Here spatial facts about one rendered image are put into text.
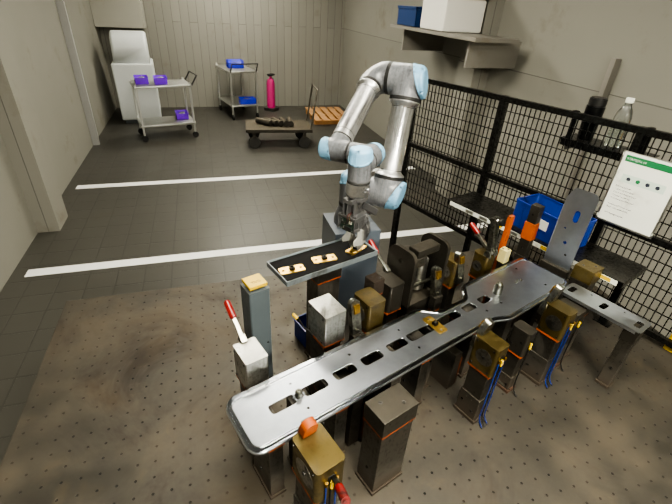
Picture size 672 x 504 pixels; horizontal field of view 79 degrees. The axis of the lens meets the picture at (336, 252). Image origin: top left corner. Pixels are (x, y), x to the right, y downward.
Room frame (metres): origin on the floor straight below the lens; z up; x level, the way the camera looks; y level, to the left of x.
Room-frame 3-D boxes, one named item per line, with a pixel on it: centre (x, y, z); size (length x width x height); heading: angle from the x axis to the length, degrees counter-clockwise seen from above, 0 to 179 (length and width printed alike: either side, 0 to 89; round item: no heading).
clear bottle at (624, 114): (1.80, -1.17, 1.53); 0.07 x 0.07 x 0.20
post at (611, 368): (1.12, -1.07, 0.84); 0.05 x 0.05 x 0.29; 37
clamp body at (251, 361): (0.84, 0.23, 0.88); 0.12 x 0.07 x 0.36; 37
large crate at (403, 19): (5.19, -0.77, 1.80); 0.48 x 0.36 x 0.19; 18
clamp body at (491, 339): (0.93, -0.51, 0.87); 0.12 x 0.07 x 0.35; 37
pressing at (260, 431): (1.03, -0.33, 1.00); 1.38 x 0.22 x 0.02; 127
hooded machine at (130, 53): (7.11, 3.45, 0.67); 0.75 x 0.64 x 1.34; 18
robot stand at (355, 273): (1.57, -0.06, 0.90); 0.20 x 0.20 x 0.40; 18
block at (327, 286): (1.18, 0.04, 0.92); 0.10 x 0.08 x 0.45; 127
